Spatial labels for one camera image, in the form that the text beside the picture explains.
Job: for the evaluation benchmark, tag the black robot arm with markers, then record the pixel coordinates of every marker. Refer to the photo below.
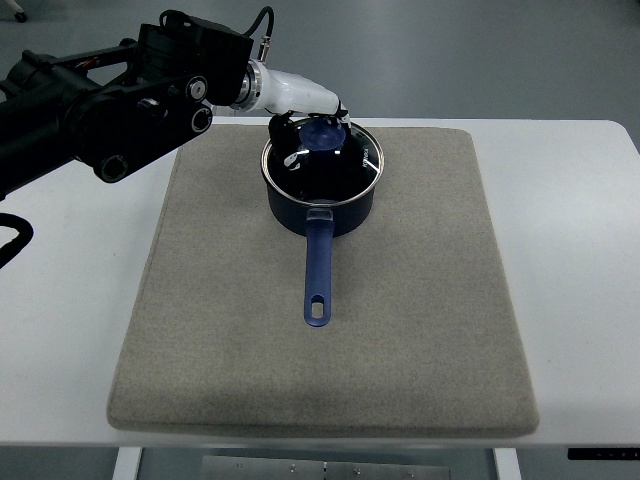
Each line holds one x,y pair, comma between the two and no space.
119,109

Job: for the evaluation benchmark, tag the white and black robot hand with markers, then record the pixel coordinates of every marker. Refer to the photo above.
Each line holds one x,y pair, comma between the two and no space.
304,113

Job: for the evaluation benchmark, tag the dark blue saucepan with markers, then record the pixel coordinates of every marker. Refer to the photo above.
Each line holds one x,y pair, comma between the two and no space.
319,224

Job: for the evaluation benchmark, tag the white right table leg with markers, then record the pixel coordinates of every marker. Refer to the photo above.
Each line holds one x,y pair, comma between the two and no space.
507,464

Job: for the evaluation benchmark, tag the grey metal base plate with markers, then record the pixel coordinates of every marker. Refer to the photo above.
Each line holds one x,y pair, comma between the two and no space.
228,467

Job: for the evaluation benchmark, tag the beige fabric mat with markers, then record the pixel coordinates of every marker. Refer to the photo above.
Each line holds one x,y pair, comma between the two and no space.
417,338

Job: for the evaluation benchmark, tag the white table leg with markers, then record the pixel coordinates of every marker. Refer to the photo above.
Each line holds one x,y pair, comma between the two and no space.
127,464
507,464

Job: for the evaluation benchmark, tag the black table control panel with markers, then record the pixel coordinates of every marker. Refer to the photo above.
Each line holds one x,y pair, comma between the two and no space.
603,454

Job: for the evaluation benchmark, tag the glass lid with blue knob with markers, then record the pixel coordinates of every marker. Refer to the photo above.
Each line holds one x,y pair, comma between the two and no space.
319,160

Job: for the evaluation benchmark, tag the white left table leg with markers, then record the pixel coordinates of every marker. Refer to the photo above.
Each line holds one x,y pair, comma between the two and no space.
127,464

